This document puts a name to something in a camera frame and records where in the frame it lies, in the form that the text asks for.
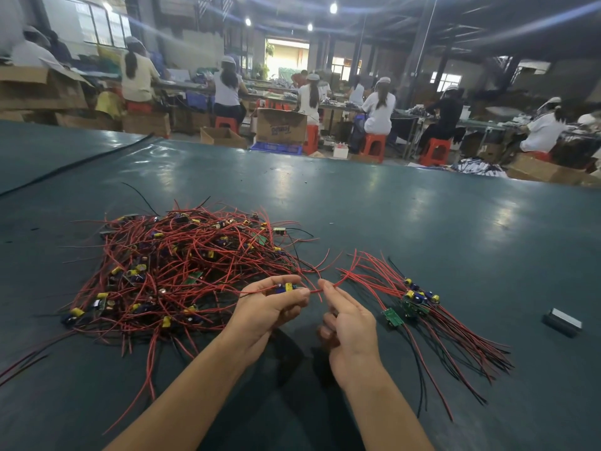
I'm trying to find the yellow sack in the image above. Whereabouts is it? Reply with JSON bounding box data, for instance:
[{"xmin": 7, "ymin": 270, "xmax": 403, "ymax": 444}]
[{"xmin": 95, "ymin": 91, "xmax": 125, "ymax": 118}]

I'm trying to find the grid window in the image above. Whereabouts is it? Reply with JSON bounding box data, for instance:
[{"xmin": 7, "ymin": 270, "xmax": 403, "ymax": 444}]
[{"xmin": 75, "ymin": 0, "xmax": 133, "ymax": 48}]

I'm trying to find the person's right hand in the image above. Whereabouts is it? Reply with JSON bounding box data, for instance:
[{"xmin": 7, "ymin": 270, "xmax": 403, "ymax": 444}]
[{"xmin": 316, "ymin": 277, "xmax": 383, "ymax": 389}]

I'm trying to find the small black grey block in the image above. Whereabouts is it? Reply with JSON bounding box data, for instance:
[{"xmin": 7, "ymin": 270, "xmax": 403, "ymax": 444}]
[{"xmin": 543, "ymin": 308, "xmax": 583, "ymax": 337}]

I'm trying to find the red wire with yellow connector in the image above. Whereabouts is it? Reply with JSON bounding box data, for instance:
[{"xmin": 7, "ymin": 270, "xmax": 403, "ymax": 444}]
[{"xmin": 239, "ymin": 277, "xmax": 325, "ymax": 299}]

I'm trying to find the person's left forearm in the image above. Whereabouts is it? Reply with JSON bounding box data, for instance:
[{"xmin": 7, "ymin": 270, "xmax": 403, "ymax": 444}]
[{"xmin": 105, "ymin": 333, "xmax": 269, "ymax": 451}]

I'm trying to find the person's right forearm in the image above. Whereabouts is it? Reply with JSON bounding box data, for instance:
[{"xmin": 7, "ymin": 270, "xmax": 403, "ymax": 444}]
[{"xmin": 329, "ymin": 366, "xmax": 435, "ymax": 451}]

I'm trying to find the large open cardboard box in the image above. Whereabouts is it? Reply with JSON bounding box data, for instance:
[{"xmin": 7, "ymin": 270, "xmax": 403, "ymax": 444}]
[{"xmin": 0, "ymin": 65, "xmax": 90, "ymax": 111}]

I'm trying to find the blue plastic crate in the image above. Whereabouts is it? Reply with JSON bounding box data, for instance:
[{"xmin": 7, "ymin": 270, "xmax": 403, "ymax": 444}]
[{"xmin": 250, "ymin": 142, "xmax": 306, "ymax": 156}]

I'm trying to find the dark green table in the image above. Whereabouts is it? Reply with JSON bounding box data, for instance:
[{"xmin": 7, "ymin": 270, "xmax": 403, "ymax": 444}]
[{"xmin": 0, "ymin": 120, "xmax": 601, "ymax": 451}]

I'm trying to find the person's left hand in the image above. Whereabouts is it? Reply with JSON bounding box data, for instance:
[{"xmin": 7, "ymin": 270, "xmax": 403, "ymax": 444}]
[{"xmin": 223, "ymin": 274, "xmax": 312, "ymax": 363}]

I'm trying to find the sorted bundle of wired boards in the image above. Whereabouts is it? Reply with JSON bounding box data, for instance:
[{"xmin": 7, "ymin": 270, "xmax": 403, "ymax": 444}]
[{"xmin": 336, "ymin": 251, "xmax": 515, "ymax": 421}]

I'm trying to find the pile of red-wired boards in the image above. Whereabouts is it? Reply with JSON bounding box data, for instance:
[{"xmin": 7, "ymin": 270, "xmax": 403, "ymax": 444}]
[{"xmin": 0, "ymin": 204, "xmax": 330, "ymax": 433}]

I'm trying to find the heap of black white items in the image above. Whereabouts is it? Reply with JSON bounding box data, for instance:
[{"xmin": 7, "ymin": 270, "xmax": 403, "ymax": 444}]
[{"xmin": 455, "ymin": 158, "xmax": 508, "ymax": 177}]

